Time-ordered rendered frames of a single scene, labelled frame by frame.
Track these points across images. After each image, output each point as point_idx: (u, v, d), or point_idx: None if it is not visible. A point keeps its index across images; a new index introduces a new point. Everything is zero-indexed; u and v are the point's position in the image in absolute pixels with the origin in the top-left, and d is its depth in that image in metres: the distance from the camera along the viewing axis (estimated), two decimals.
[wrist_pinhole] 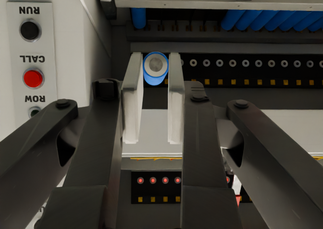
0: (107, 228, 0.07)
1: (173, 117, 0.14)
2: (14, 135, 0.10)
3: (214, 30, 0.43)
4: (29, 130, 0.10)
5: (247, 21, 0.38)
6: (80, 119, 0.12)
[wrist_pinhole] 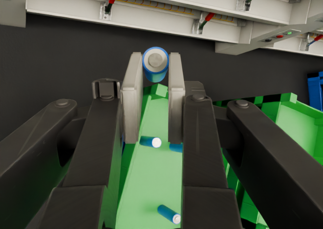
0: (107, 228, 0.07)
1: (173, 117, 0.14)
2: (14, 135, 0.10)
3: None
4: (29, 130, 0.10)
5: None
6: (80, 119, 0.12)
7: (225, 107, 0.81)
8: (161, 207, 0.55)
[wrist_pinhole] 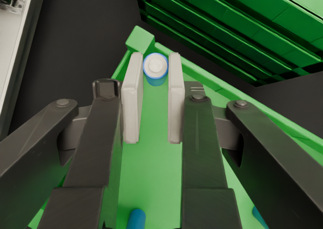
0: (107, 228, 0.07)
1: (173, 117, 0.14)
2: (14, 135, 0.10)
3: None
4: (30, 130, 0.10)
5: None
6: (80, 119, 0.12)
7: None
8: (255, 217, 0.32)
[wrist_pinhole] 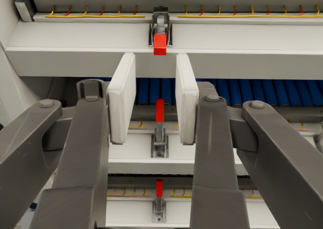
0: (107, 228, 0.07)
1: (187, 118, 0.14)
2: None
3: None
4: (13, 131, 0.10)
5: None
6: (63, 120, 0.12)
7: None
8: None
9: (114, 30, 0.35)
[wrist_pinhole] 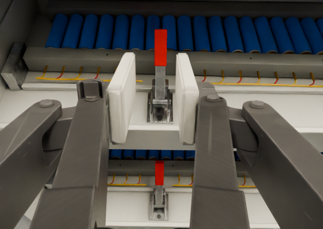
0: (107, 228, 0.07)
1: (187, 118, 0.14)
2: None
3: None
4: (13, 131, 0.10)
5: None
6: (63, 120, 0.12)
7: None
8: None
9: None
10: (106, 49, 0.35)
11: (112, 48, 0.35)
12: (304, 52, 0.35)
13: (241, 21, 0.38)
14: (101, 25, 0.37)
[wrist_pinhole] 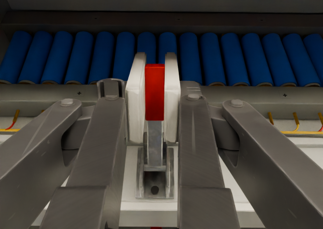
0: (107, 228, 0.07)
1: (169, 117, 0.14)
2: (18, 134, 0.10)
3: None
4: (34, 130, 0.10)
5: None
6: (84, 119, 0.12)
7: None
8: None
9: None
10: (80, 82, 0.25)
11: (88, 81, 0.25)
12: None
13: (265, 41, 0.28)
14: (74, 47, 0.27)
